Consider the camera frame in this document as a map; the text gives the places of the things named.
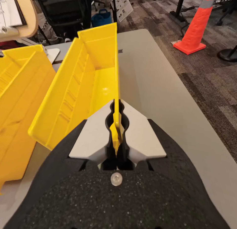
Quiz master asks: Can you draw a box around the blue bucket on floor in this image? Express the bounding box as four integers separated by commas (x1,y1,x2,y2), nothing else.
91,9,112,28

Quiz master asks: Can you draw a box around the printed instruction sheet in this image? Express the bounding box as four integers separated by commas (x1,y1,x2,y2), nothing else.
0,0,24,27

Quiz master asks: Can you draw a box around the black office chair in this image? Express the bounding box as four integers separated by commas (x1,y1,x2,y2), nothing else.
216,0,237,26
36,0,92,40

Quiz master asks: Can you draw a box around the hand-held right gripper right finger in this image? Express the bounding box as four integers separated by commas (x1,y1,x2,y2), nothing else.
117,99,167,170

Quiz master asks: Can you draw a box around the black round stand base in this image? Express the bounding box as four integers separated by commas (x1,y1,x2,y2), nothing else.
217,45,237,62

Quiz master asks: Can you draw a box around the grey desk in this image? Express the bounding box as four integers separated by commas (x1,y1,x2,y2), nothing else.
0,29,237,229

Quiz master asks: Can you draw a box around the black table leg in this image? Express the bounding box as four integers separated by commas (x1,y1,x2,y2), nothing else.
170,0,189,22

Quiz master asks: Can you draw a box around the wooden instruction board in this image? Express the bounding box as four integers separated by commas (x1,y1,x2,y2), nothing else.
0,0,39,42

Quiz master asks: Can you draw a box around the leaning picture poster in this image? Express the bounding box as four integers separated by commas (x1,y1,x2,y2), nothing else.
109,0,134,22

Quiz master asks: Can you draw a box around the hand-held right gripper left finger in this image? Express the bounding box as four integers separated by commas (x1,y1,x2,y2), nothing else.
69,99,118,170

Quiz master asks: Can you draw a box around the orange traffic cone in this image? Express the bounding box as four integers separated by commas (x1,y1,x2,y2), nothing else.
173,0,219,55

